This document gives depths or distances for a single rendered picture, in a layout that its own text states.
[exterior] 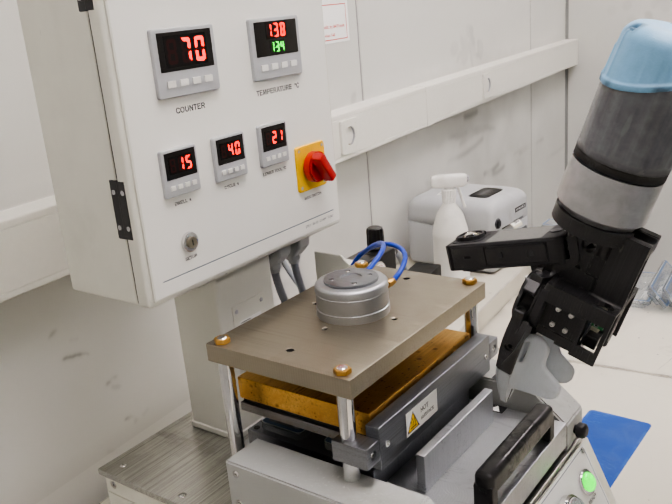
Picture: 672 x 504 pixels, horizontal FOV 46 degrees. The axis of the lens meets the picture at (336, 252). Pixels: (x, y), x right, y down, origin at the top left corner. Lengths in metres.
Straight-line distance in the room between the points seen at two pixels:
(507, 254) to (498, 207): 1.13
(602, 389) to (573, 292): 0.78
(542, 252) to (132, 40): 0.42
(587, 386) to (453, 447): 0.66
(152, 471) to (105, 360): 0.32
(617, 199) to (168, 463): 0.59
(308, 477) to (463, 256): 0.26
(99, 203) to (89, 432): 0.51
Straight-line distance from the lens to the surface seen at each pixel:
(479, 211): 1.81
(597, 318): 0.68
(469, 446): 0.86
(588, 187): 0.64
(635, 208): 0.65
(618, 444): 1.30
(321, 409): 0.78
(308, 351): 0.76
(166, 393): 1.35
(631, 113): 0.62
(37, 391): 1.17
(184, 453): 0.98
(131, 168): 0.77
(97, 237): 0.84
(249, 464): 0.81
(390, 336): 0.78
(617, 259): 0.67
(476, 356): 0.89
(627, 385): 1.47
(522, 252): 0.69
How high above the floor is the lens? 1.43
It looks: 18 degrees down
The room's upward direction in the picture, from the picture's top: 5 degrees counter-clockwise
